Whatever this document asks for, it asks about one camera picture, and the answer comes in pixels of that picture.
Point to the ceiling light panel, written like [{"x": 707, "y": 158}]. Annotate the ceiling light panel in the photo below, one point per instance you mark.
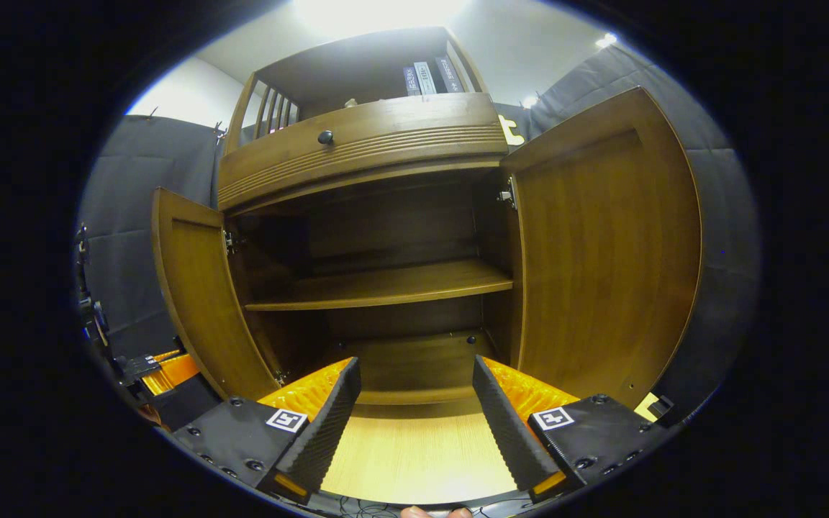
[{"x": 606, "y": 40}]

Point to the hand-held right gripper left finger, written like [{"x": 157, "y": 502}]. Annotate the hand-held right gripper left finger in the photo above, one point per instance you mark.
[{"x": 324, "y": 432}]

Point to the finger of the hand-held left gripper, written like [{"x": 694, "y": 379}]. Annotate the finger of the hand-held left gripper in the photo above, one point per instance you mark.
[
  {"x": 137, "y": 367},
  {"x": 177, "y": 378}
]

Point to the small black clamp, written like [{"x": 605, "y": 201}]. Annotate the small black clamp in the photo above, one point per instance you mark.
[{"x": 661, "y": 406}]

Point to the wooden inner shelf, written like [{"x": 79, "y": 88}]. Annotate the wooden inner shelf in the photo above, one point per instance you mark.
[{"x": 400, "y": 284}]

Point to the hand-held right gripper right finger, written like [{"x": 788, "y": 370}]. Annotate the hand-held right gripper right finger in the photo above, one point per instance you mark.
[{"x": 504, "y": 432}]

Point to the dark blue standing book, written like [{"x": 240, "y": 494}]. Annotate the dark blue standing book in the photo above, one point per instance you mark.
[{"x": 411, "y": 80}]

